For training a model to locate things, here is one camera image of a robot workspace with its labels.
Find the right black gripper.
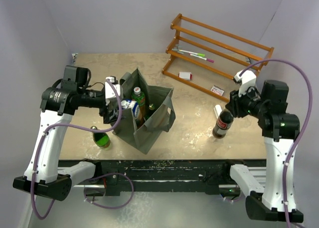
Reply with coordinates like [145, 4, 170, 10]
[227, 83, 269, 118]

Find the blue juice carton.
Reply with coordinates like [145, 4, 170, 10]
[121, 99, 144, 127]

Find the dark cola bottle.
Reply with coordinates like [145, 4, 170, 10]
[212, 109, 234, 139]

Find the orange juice plastic bottle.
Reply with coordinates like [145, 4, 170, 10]
[132, 87, 147, 121]

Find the green Perrier glass bottle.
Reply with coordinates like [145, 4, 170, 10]
[147, 103, 156, 119]

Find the green canvas bag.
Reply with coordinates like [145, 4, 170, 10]
[113, 69, 176, 154]

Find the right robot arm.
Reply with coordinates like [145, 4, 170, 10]
[221, 80, 304, 224]

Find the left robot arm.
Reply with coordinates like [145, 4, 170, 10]
[13, 65, 123, 201]

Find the green round glass bottle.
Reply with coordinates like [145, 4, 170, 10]
[92, 132, 111, 150]

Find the red white small packet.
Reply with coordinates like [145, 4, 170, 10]
[210, 85, 224, 96]

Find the pink capped marker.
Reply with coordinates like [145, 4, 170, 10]
[189, 53, 214, 63]

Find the orange wooden shelf rack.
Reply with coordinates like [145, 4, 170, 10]
[161, 13, 274, 102]

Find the white red eraser box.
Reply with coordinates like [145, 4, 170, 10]
[178, 72, 192, 81]

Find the green capped marker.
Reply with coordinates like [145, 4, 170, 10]
[179, 49, 205, 57]

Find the grey marker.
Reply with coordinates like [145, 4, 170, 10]
[171, 44, 184, 54]

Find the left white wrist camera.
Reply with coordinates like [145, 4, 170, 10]
[105, 76, 123, 106]

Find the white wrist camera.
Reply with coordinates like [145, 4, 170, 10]
[233, 70, 257, 97]
[105, 76, 123, 106]

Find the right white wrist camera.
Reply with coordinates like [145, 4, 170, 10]
[233, 70, 257, 97]

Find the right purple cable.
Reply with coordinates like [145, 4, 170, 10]
[239, 59, 314, 228]

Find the purple cable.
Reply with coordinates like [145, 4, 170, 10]
[30, 79, 135, 219]
[239, 59, 314, 228]

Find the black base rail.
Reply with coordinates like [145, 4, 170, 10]
[58, 159, 267, 196]

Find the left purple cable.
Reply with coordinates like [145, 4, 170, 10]
[30, 79, 135, 219]

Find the aluminium frame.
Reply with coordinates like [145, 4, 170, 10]
[17, 163, 306, 228]

